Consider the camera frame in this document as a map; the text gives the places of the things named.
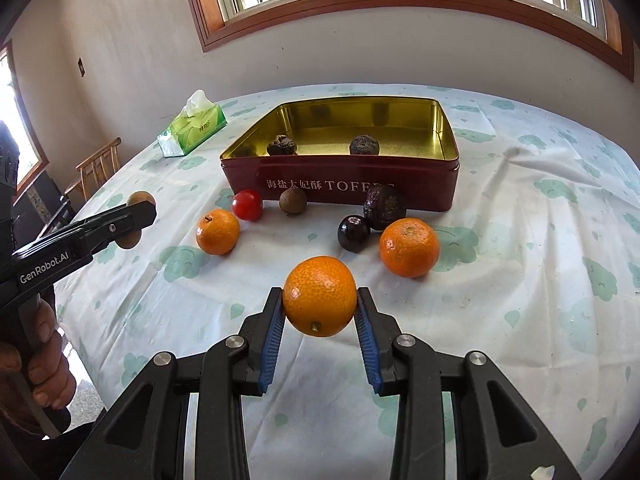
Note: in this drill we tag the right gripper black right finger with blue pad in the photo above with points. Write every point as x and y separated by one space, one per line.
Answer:
496 433

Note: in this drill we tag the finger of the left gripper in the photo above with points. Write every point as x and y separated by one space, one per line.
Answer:
100 227

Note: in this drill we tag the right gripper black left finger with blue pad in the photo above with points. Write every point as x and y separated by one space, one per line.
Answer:
143 434

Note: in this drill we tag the medium orange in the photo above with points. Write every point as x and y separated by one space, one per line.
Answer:
320 296

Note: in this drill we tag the small orange mandarin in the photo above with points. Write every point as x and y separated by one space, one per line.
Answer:
218 232

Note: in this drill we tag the red cherry tomato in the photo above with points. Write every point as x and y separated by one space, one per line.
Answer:
247 205

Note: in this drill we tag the dark purple plum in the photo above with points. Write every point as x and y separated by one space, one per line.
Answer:
353 233

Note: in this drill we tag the large orange tangerine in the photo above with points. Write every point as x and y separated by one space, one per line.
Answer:
409 248

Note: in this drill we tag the dark wrinkled passion fruit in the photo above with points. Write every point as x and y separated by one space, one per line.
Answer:
382 207

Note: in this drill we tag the dark brown chestnut fruit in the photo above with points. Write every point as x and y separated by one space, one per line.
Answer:
282 145

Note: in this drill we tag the dark brown water chestnut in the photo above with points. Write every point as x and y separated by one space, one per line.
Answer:
364 145

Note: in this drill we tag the small brown longan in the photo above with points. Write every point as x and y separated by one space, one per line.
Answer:
129 240

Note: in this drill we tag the person's left hand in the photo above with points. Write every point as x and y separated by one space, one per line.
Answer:
48 369

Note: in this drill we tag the wooden chair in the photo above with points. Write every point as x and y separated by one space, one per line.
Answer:
94 171

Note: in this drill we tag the green tissue pack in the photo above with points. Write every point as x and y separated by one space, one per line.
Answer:
198 120

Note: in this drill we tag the cloud pattern tablecloth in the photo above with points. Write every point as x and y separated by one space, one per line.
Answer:
538 266

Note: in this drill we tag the red gold toffee tin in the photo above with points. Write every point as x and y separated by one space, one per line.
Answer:
418 151

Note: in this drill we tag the wall switch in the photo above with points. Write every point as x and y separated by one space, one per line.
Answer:
81 67

